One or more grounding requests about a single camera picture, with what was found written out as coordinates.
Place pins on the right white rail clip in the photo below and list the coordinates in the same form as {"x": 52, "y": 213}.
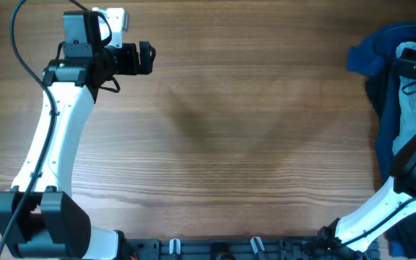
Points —
{"x": 257, "y": 245}

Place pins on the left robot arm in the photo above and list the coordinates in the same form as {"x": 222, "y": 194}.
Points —
{"x": 38, "y": 217}

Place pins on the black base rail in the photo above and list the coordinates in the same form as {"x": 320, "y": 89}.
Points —
{"x": 288, "y": 248}

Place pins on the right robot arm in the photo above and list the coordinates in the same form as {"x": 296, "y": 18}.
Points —
{"x": 350, "y": 236}

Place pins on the white rail clip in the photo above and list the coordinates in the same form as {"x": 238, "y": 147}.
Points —
{"x": 257, "y": 245}
{"x": 175, "y": 246}

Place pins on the light blue denim shorts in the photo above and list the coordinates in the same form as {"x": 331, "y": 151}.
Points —
{"x": 408, "y": 119}

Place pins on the blue shirt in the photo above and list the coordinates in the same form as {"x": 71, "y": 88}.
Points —
{"x": 395, "y": 44}

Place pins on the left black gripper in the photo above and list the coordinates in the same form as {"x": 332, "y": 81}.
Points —
{"x": 130, "y": 67}

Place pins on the left white rail clip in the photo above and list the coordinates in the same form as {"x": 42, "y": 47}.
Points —
{"x": 175, "y": 246}

